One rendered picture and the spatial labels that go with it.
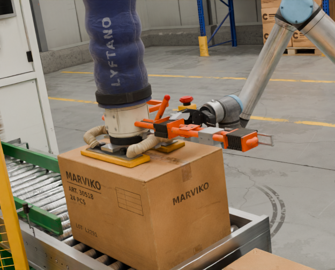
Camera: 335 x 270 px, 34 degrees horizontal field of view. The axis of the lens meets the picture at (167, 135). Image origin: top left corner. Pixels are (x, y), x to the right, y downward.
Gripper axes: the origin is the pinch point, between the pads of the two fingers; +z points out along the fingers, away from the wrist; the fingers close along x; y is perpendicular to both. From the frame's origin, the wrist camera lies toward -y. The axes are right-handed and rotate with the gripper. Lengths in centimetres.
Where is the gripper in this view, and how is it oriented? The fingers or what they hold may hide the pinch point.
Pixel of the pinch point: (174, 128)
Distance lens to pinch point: 199.8
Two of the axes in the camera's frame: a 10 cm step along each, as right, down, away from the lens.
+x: -1.2, -9.5, -2.8
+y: -6.6, -1.3, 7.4
